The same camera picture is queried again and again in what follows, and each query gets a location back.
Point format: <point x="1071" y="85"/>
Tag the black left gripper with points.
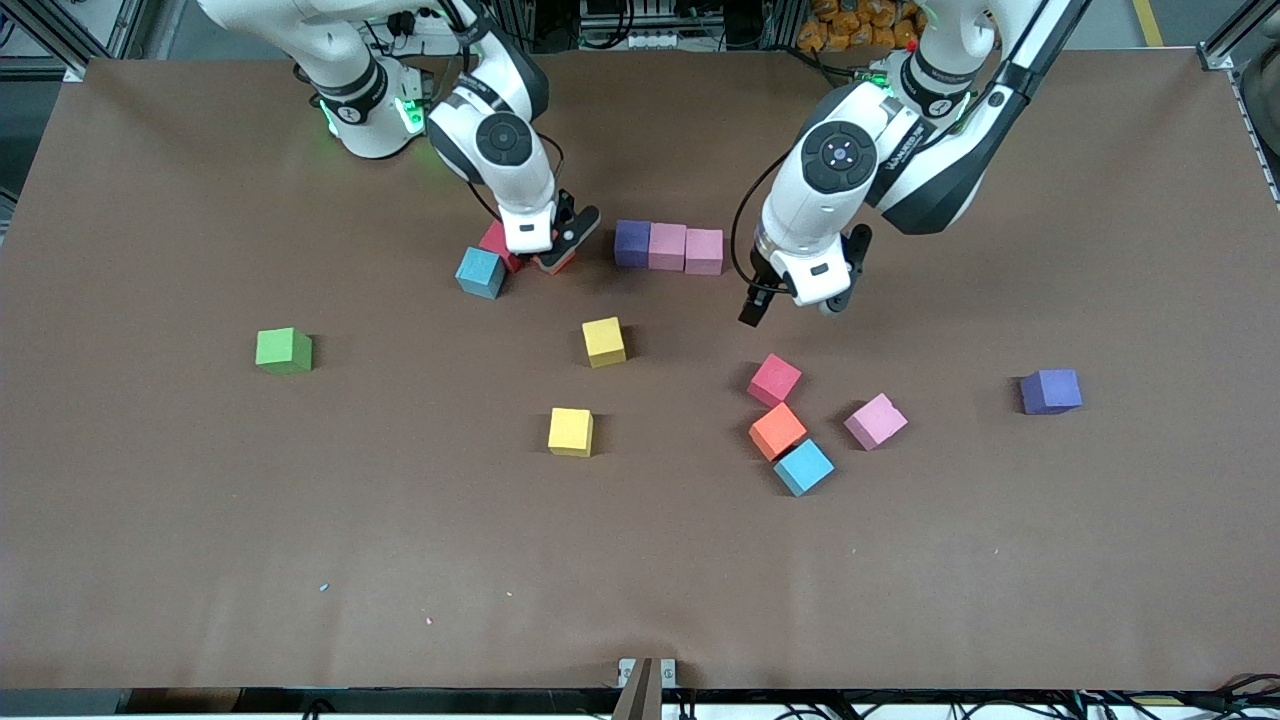
<point x="757" y="296"/>

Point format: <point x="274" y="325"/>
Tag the orange foam cube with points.
<point x="777" y="431"/>
<point x="558" y="264"/>

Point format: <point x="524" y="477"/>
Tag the pink foam cube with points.
<point x="875" y="421"/>
<point x="668" y="247"/>
<point x="704" y="252"/>

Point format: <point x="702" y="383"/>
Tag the purple foam cube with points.
<point x="632" y="244"/>
<point x="1050" y="391"/>

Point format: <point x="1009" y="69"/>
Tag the red foam cube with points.
<point x="492" y="240"/>
<point x="774" y="380"/>

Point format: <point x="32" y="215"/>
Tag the yellow foam cube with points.
<point x="604" y="341"/>
<point x="570" y="431"/>

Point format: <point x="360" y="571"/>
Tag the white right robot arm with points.
<point x="500" y="140"/>

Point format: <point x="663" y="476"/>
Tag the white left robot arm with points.
<point x="840" y="160"/>

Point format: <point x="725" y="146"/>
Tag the blue foam cube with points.
<point x="803" y="467"/>
<point x="480" y="272"/>

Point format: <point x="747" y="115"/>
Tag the white power strip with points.
<point x="640" y="40"/>
<point x="420" y="22"/>

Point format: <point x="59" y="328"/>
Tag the green foam cube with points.
<point x="284" y="352"/>

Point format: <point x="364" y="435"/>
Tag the brown paper table cover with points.
<point x="640" y="560"/>

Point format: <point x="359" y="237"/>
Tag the bag of orange fruits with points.
<point x="850" y="25"/>

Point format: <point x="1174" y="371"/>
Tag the small metal table bracket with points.
<point x="626" y="670"/>

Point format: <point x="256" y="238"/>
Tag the brown tapered post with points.
<point x="640" y="700"/>

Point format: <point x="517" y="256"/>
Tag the silver aluminium frame profile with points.
<point x="72" y="70"/>
<point x="1216" y="58"/>

